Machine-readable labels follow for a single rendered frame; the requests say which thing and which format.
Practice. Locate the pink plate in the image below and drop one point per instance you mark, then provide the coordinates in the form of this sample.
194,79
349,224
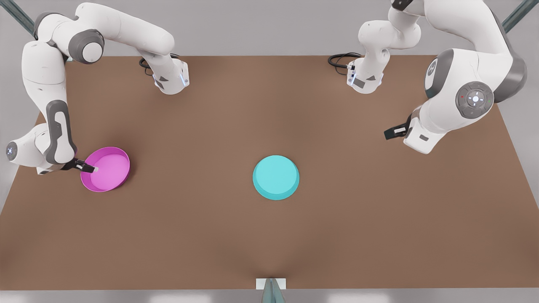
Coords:
107,170

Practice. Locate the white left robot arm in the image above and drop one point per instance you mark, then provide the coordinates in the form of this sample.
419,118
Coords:
463,38

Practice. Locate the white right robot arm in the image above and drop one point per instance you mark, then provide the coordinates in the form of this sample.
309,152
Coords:
105,29

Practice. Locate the blue plate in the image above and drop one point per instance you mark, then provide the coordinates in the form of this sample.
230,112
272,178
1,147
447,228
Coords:
276,176

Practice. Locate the silver frame post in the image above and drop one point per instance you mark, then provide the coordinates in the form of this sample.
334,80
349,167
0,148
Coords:
271,290
19,17
520,14

